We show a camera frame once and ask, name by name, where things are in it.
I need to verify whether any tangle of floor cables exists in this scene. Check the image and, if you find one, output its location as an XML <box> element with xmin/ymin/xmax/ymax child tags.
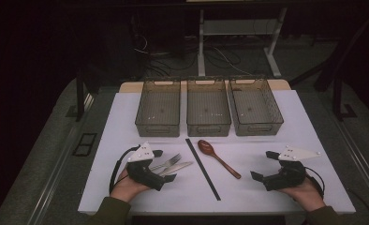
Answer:
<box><xmin>132</xmin><ymin>34</ymin><xmax>256</xmax><ymax>78</ymax></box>

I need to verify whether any white metal desk frame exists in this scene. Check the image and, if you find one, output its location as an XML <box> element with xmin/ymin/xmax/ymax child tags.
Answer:
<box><xmin>197</xmin><ymin>7</ymin><xmax>288</xmax><ymax>79</ymax></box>

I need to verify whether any clear brown plastic basket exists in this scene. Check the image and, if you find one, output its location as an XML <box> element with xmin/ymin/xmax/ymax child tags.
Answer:
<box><xmin>134</xmin><ymin>77</ymin><xmax>182</xmax><ymax>138</ymax></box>
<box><xmin>185</xmin><ymin>77</ymin><xmax>232</xmax><ymax>138</ymax></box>
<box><xmin>228</xmin><ymin>75</ymin><xmax>285</xmax><ymax>137</ymax></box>

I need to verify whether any white table board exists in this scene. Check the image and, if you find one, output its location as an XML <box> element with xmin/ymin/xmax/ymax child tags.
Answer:
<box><xmin>78</xmin><ymin>89</ymin><xmax>357</xmax><ymax>216</ymax></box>

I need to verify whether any black metal stand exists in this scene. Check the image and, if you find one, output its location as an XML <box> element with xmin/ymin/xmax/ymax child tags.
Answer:
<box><xmin>75</xmin><ymin>69</ymin><xmax>101</xmax><ymax>123</ymax></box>
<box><xmin>288</xmin><ymin>8</ymin><xmax>369</xmax><ymax>122</ymax></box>

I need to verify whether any right hand-held gripper cable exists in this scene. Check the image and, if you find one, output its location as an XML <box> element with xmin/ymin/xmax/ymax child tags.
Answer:
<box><xmin>303</xmin><ymin>166</ymin><xmax>326</xmax><ymax>200</ymax></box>

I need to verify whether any red-brown wooden spoon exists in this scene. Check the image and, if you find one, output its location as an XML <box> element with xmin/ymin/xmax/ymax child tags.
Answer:
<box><xmin>197</xmin><ymin>139</ymin><xmax>243</xmax><ymax>180</ymax></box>

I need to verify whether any silver table knife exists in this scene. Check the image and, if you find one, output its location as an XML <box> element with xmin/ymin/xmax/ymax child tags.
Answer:
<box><xmin>155</xmin><ymin>160</ymin><xmax>194</xmax><ymax>177</ymax></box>

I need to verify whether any metal floor rail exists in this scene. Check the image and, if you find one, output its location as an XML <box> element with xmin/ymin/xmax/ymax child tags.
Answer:
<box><xmin>26</xmin><ymin>93</ymin><xmax>96</xmax><ymax>225</ymax></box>
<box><xmin>336</xmin><ymin>120</ymin><xmax>369</xmax><ymax>204</ymax></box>

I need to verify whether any person's left hand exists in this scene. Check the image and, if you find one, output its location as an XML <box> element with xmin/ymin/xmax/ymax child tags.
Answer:
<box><xmin>110</xmin><ymin>168</ymin><xmax>151</xmax><ymax>203</ymax></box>

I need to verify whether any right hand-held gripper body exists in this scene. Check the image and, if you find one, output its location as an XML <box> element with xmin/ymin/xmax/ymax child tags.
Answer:
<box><xmin>261</xmin><ymin>144</ymin><xmax>322</xmax><ymax>192</ymax></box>

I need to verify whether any left hand-held gripper cable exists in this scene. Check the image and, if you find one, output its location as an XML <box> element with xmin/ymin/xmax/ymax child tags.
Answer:
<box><xmin>109</xmin><ymin>143</ymin><xmax>142</xmax><ymax>195</ymax></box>

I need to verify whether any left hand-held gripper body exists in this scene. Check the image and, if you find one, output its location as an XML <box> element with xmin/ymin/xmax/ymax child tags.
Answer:
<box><xmin>125</xmin><ymin>141</ymin><xmax>167</xmax><ymax>192</ymax></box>

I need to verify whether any hand-held gripper cable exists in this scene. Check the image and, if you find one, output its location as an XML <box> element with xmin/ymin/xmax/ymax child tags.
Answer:
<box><xmin>109</xmin><ymin>143</ymin><xmax>142</xmax><ymax>195</ymax></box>
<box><xmin>303</xmin><ymin>166</ymin><xmax>326</xmax><ymax>200</ymax></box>

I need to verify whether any person's right hand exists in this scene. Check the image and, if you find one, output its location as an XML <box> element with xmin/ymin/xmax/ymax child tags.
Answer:
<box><xmin>279</xmin><ymin>177</ymin><xmax>327</xmax><ymax>213</ymax></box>

